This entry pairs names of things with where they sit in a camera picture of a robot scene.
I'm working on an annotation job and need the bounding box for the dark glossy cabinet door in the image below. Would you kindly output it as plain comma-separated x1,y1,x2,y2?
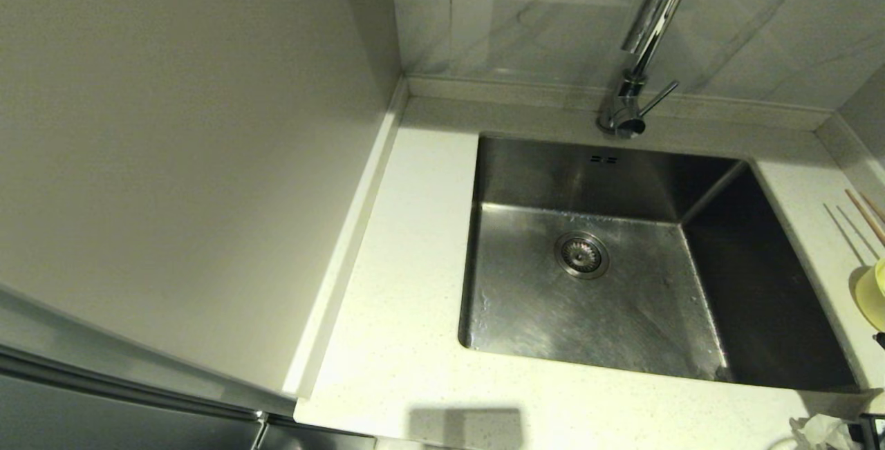
0,367,378,450

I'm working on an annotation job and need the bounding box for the tall chrome faucet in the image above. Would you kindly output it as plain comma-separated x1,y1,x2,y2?
598,0,702,140

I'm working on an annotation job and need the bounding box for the stainless steel sink basin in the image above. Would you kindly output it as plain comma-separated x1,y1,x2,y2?
458,132,865,395

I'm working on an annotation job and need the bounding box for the thin chrome faucet lever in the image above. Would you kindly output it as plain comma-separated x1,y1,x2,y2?
637,80,680,119

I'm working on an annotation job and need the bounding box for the round metal drain strainer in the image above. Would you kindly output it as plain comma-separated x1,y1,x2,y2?
553,230,611,280

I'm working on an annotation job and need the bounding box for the tall pale cabinet side panel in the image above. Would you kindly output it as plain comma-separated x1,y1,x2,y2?
0,0,403,399

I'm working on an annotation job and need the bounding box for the metal cabinet trim strip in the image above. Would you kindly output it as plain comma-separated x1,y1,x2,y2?
0,343,267,424

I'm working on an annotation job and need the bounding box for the pale yellow bowl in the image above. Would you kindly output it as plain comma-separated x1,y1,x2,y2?
854,259,885,332

